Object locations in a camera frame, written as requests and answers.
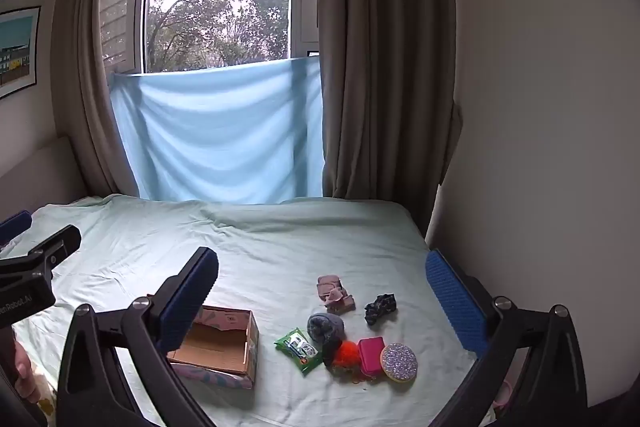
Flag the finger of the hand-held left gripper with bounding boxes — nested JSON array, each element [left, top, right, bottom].
[[0, 209, 34, 244], [0, 224, 82, 279]]

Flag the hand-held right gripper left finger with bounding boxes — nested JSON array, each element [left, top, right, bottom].
[[56, 247, 220, 427]]

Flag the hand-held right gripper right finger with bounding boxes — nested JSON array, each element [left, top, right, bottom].
[[425, 248, 588, 427]]

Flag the patterned cardboard box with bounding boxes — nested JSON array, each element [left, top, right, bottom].
[[167, 305, 260, 390]]

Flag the dark patterned scrunchie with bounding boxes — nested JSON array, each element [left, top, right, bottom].
[[364, 293, 399, 326]]

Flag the round silver glitter pad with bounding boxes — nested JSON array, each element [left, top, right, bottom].
[[380, 343, 419, 382]]

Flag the pink zip case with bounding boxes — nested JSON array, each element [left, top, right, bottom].
[[357, 337, 386, 378]]

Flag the green wipes packet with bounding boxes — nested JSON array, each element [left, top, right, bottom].
[[273, 328, 324, 377]]

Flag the orange fluffy pompom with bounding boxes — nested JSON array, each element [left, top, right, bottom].
[[330, 341, 362, 376]]

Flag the grey-blue sock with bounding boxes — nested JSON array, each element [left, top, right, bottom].
[[306, 313, 347, 349]]

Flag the person's left hand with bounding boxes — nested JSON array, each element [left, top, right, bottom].
[[12, 340, 41, 404]]

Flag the white headboard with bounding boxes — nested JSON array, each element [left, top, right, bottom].
[[0, 135, 92, 229]]

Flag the pink white object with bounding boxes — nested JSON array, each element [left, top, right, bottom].
[[492, 379, 514, 409]]

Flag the yellow patterned cloth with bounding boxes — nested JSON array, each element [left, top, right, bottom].
[[30, 377, 58, 420]]

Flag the pale green bed sheet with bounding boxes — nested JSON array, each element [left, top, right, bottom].
[[0, 194, 507, 427]]

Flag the pink-grey folded socks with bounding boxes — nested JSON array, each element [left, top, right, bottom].
[[316, 275, 357, 313]]

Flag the brown curtain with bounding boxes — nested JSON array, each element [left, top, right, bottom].
[[50, 0, 151, 198], [317, 0, 464, 239]]

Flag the light blue hanging sheet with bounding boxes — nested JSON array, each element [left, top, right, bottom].
[[109, 56, 326, 202]]

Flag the framed wall poster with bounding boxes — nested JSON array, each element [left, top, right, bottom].
[[0, 6, 42, 100]]

